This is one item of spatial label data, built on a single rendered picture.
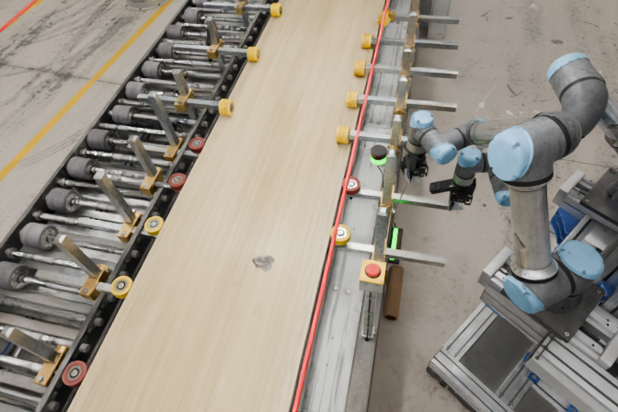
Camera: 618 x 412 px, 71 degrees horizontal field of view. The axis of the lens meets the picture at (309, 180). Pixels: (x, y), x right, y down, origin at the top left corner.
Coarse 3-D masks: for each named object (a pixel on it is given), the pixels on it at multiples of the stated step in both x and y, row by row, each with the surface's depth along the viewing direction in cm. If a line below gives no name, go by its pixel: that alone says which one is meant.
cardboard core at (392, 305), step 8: (392, 272) 247; (400, 272) 247; (392, 280) 244; (400, 280) 244; (392, 288) 241; (400, 288) 242; (392, 296) 238; (400, 296) 240; (392, 304) 235; (384, 312) 235; (392, 312) 232; (392, 320) 237
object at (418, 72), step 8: (368, 64) 225; (376, 64) 226; (368, 72) 227; (376, 72) 226; (384, 72) 225; (392, 72) 224; (416, 72) 220; (424, 72) 219; (432, 72) 218; (440, 72) 218; (448, 72) 217; (456, 72) 217
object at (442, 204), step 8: (360, 192) 187; (368, 192) 187; (376, 192) 186; (400, 200) 184; (408, 200) 182; (416, 200) 182; (424, 200) 182; (432, 200) 181; (440, 200) 181; (448, 200) 181; (440, 208) 181
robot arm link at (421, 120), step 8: (416, 112) 144; (424, 112) 143; (416, 120) 141; (424, 120) 141; (432, 120) 141; (416, 128) 142; (424, 128) 142; (408, 136) 149; (416, 136) 144; (416, 144) 148
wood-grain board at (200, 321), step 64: (320, 0) 282; (384, 0) 276; (256, 64) 244; (320, 64) 239; (256, 128) 211; (320, 128) 208; (192, 192) 189; (256, 192) 186; (320, 192) 184; (192, 256) 169; (256, 256) 167; (320, 256) 165; (128, 320) 154; (192, 320) 152; (256, 320) 151; (128, 384) 141; (192, 384) 139; (256, 384) 137
